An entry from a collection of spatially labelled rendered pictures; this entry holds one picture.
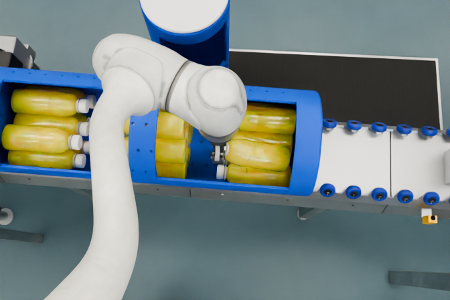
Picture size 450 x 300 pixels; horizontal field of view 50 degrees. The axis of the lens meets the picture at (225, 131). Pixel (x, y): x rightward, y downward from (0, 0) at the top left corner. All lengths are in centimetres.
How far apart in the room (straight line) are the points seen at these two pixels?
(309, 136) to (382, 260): 137
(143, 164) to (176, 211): 118
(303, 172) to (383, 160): 40
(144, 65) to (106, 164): 20
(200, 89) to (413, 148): 93
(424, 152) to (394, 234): 97
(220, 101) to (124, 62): 18
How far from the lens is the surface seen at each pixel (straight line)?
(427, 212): 159
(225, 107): 78
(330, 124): 147
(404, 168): 156
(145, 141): 119
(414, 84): 254
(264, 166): 124
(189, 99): 81
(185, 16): 151
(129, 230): 67
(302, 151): 118
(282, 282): 238
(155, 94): 84
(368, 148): 154
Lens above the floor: 236
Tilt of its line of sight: 75 degrees down
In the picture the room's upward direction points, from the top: straight up
